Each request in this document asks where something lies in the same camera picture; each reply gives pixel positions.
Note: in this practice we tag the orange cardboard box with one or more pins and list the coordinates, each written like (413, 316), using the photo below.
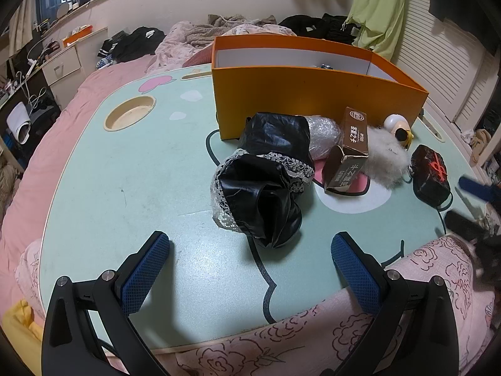
(297, 98)

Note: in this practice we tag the small teal item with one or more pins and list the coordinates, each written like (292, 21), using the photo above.
(323, 65)

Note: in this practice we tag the black clothes with white stripes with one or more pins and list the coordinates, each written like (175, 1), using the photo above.
(133, 43)

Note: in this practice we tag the white drawer cabinet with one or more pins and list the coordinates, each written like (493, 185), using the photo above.
(62, 66)

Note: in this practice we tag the beige towel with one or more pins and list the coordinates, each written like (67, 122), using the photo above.
(207, 31)

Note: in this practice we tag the white and yellow toy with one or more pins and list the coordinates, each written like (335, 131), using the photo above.
(393, 122)

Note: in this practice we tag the white curved object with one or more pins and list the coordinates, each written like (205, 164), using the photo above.
(17, 119)

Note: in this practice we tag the brown cloth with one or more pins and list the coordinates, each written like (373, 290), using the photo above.
(265, 20)

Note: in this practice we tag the round white mirror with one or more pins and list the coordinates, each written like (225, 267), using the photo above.
(62, 11)

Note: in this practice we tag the brown paper carton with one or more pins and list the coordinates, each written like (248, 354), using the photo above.
(352, 137)

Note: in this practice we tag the yellow cloth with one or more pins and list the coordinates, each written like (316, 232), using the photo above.
(19, 333)

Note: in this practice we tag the mint green desktop table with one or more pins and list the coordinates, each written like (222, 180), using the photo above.
(137, 172)

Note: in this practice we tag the black plastic bag with lace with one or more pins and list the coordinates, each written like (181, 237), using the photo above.
(258, 199)

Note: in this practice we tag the small orange tissue box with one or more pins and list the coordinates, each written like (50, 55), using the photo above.
(78, 36)

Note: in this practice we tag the pink rose print blanket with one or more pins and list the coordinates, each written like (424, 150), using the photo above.
(430, 282)

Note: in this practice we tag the black pouch with red mark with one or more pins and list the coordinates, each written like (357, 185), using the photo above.
(428, 182)

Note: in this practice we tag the beige plush item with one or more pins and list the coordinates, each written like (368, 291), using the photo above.
(480, 145)

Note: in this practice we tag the dark red pillow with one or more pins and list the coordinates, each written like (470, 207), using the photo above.
(197, 58)

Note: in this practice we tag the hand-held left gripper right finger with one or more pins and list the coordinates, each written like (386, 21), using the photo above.
(356, 274)

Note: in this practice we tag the white fluffy fur ball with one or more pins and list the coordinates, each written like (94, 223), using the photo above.
(381, 156)

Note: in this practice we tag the pile of black clothes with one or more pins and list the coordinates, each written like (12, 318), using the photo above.
(309, 25)

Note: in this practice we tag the dark hanging garment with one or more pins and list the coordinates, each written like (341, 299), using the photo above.
(462, 4)

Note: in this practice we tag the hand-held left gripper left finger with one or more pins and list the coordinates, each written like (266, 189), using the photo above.
(145, 270)

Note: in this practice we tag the light green hanging garment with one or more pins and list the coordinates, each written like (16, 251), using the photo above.
(379, 8)

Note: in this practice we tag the white slatted closet door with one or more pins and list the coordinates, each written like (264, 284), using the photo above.
(442, 62)

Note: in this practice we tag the clear bubble wrap bundle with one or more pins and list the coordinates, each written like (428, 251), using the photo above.
(323, 137)

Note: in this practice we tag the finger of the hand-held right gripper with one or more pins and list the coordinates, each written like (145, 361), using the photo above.
(462, 221)
(471, 187)

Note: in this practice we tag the pale pink floral quilt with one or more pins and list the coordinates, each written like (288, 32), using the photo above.
(176, 47)

